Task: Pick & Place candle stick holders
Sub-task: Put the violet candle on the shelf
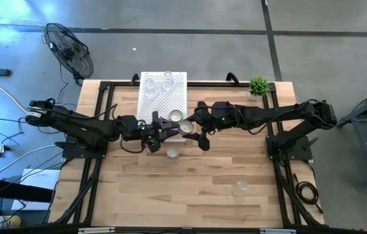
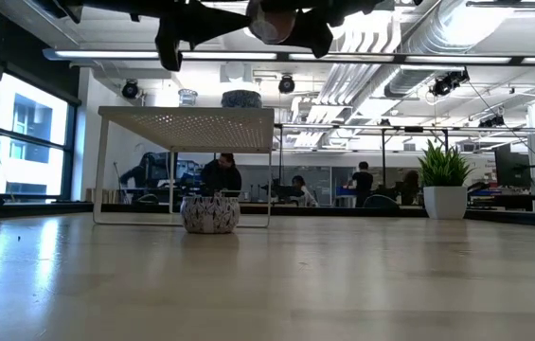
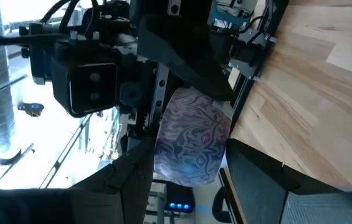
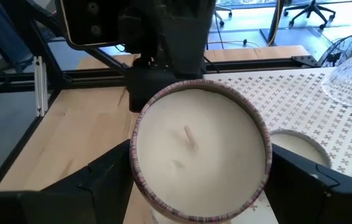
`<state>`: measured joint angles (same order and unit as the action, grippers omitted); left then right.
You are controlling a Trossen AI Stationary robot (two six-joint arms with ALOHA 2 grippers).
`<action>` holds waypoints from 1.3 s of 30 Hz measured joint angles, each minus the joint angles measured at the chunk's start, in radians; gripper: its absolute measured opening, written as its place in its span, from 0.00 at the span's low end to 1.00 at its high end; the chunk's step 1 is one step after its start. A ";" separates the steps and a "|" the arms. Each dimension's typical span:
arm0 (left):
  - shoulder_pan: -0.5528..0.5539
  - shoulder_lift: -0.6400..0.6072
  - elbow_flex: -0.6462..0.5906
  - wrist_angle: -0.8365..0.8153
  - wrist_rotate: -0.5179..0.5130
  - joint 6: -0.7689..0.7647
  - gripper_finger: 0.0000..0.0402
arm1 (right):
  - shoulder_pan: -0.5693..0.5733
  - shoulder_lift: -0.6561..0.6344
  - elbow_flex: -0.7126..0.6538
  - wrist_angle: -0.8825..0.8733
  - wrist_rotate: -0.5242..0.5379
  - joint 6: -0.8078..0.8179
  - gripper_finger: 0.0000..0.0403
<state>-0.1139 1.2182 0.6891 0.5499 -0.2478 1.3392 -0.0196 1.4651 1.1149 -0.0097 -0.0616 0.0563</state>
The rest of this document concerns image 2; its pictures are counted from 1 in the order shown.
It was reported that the clear glass candlestick holder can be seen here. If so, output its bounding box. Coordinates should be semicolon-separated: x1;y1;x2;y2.
177;88;199;108

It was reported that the white perforated metal shelf riser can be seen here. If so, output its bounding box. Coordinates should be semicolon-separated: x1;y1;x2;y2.
92;105;276;229

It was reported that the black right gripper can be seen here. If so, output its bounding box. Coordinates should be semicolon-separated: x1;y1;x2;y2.
290;0;423;59

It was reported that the pink candle bowl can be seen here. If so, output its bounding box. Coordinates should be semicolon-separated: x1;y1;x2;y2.
246;1;297;45

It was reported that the silver ventilation duct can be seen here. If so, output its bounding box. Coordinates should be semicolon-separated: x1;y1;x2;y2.
383;0;517;99

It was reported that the person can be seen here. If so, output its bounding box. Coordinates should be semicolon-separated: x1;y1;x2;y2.
392;169;422;205
289;174;319;208
350;160;375;208
118;152;155;190
199;152;243;196

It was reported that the black computer monitor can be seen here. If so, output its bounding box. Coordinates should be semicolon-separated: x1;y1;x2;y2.
493;143;533;190

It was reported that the wooden pallet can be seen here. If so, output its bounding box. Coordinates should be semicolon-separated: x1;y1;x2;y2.
84;188;121;205

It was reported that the green plant in white pot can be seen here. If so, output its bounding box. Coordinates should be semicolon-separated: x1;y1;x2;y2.
416;138;475;221

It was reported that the white leaf patterned candle bowl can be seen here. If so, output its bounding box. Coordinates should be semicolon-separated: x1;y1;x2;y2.
179;195;241;235

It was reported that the black aluminium rig frame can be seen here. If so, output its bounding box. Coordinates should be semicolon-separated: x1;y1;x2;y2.
0;201;535;231

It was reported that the black round spotlight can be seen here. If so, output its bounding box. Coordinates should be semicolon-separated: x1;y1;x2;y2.
276;74;296;96
120;79;141;101

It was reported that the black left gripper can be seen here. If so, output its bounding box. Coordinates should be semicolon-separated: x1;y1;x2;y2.
77;0;252;72

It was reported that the blue patterned candle bowl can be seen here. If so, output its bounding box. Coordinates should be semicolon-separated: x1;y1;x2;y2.
221;89;264;109

